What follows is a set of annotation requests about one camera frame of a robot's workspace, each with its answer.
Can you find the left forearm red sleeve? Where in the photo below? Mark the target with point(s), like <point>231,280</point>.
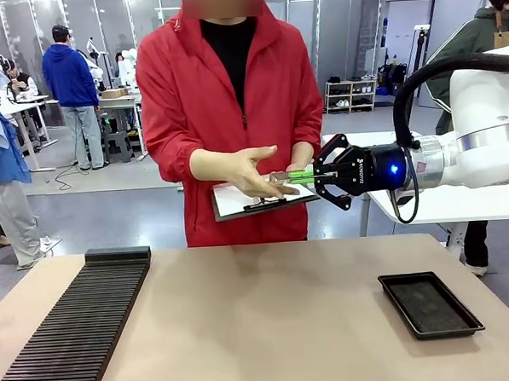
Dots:
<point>309,130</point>

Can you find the right forearm red sleeve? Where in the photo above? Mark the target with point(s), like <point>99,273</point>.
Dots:
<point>172,160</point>

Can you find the white side table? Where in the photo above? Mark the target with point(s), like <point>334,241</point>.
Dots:
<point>443,202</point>

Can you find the grey step stool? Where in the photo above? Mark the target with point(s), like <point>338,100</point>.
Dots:
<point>118,146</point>

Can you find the person in brown apron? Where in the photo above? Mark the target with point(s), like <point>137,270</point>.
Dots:
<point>465,51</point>

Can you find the cardboard box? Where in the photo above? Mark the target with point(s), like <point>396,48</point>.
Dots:
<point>113,93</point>

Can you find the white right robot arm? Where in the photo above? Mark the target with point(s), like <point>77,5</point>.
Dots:
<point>481,110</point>

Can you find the white desk under box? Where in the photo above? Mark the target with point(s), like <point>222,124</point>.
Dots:
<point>119,104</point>

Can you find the black clipboard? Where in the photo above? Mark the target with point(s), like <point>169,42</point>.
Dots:
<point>230,215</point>

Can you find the black bags pile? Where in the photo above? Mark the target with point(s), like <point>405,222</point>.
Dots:
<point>391,78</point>

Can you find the black slotted PCB rack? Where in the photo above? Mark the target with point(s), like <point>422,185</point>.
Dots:
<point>74,328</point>

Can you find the person's left hand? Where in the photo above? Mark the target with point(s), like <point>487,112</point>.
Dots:
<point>305,156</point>

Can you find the person in light blue shirt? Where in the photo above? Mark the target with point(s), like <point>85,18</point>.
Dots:
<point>1,169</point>

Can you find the seated person in vest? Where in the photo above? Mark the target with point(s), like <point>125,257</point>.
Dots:
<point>18,81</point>

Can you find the person in red jacket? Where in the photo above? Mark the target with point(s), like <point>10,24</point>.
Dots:
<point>190,95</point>

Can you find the white paper sheet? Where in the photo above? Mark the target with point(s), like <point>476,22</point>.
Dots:
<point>233,200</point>

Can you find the white shoe shelf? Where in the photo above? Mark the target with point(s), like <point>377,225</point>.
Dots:
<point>352,96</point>

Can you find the white background desk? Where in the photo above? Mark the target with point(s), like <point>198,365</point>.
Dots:
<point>20,110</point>

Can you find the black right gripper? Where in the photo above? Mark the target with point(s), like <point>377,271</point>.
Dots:
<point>377,169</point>

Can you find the black plastic tray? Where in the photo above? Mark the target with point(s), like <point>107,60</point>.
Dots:
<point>429,305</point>

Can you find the man in blue hoodie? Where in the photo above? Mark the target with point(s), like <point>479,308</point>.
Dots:
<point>71,76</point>

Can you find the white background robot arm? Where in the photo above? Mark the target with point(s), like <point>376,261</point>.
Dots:
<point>128,69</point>
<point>91,58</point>

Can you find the person's right hand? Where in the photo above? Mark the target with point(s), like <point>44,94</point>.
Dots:
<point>241,174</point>

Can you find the black tripod pole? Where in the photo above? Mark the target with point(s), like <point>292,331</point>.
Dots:
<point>414,62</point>

